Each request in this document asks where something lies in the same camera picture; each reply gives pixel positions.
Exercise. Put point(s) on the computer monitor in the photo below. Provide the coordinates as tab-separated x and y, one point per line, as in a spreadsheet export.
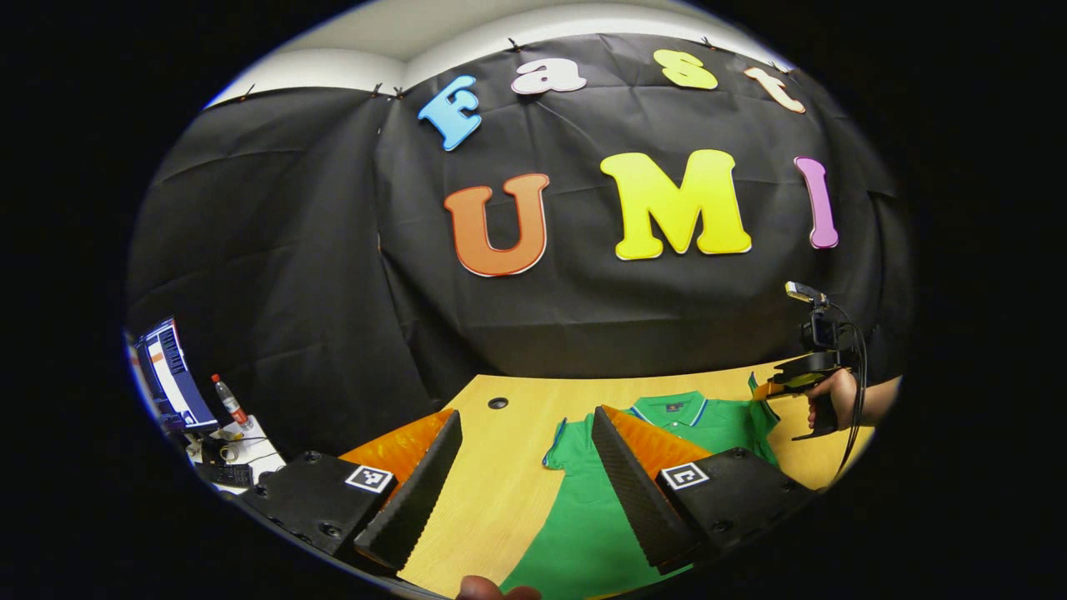
171	375

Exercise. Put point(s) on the clear plastic bottle red label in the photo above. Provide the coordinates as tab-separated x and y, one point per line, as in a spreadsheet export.
232	407

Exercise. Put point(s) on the black keyboard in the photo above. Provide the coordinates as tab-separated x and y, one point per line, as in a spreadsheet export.
225	475

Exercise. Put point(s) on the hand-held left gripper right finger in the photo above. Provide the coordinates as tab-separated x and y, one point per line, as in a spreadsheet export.
633	500

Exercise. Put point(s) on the white side desk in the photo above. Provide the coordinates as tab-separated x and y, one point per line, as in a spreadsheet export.
254	442

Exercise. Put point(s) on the green T-shirt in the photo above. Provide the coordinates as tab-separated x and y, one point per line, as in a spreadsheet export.
575	533

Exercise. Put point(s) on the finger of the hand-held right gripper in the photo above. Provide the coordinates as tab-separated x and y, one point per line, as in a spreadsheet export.
763	390

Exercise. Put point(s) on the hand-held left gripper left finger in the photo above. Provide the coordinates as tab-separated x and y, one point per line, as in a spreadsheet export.
417	500

